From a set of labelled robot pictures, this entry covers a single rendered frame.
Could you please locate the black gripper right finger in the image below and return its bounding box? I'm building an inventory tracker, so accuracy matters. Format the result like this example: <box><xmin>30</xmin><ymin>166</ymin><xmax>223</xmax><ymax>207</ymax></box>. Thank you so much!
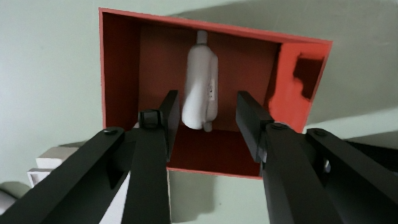
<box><xmin>235</xmin><ymin>91</ymin><xmax>398</xmax><ymax>224</ymax></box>

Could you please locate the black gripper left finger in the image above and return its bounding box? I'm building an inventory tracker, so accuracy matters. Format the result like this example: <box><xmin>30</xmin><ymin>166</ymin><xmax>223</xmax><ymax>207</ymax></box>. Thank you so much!
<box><xmin>0</xmin><ymin>90</ymin><xmax>180</xmax><ymax>224</ymax></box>

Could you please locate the white digital scale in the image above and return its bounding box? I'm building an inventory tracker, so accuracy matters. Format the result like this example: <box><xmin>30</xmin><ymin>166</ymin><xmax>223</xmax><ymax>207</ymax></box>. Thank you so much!
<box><xmin>27</xmin><ymin>147</ymin><xmax>171</xmax><ymax>224</ymax></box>

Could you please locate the red open box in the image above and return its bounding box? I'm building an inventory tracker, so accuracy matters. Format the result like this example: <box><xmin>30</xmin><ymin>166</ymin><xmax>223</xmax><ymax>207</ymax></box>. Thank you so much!
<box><xmin>98</xmin><ymin>7</ymin><xmax>333</xmax><ymax>180</ymax></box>

